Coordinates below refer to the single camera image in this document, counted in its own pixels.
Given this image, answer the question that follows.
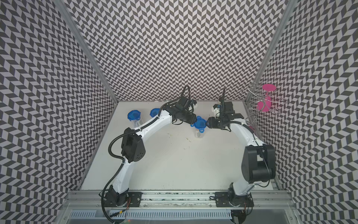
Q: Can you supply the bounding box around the blue lid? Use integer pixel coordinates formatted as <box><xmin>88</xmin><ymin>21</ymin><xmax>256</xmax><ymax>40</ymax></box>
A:
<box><xmin>127</xmin><ymin>110</ymin><xmax>141</xmax><ymax>121</ymax></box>
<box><xmin>191</xmin><ymin>116</ymin><xmax>207</xmax><ymax>133</ymax></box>
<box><xmin>150</xmin><ymin>108</ymin><xmax>160</xmax><ymax>118</ymax></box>

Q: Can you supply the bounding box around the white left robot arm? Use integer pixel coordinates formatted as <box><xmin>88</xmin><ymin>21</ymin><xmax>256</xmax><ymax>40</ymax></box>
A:
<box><xmin>100</xmin><ymin>85</ymin><xmax>197</xmax><ymax>207</ymax></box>

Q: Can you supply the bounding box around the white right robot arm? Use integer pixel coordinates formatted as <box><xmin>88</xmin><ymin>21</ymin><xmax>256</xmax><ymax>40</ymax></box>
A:
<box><xmin>206</xmin><ymin>89</ymin><xmax>276</xmax><ymax>208</ymax></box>

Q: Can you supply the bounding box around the aluminium front rail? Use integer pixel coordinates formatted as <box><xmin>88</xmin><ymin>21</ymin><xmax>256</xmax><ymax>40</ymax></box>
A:
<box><xmin>55</xmin><ymin>190</ymin><xmax>301</xmax><ymax>224</ymax></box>

